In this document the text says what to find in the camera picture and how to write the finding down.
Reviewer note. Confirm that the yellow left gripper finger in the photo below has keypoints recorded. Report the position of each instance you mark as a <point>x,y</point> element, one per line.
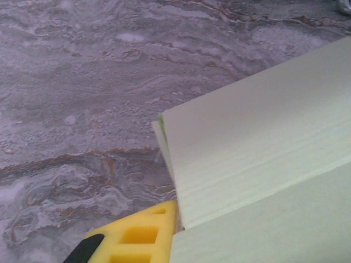
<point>137,241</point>

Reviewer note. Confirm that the light green paper box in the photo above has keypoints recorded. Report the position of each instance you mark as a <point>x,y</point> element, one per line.
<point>260,164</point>

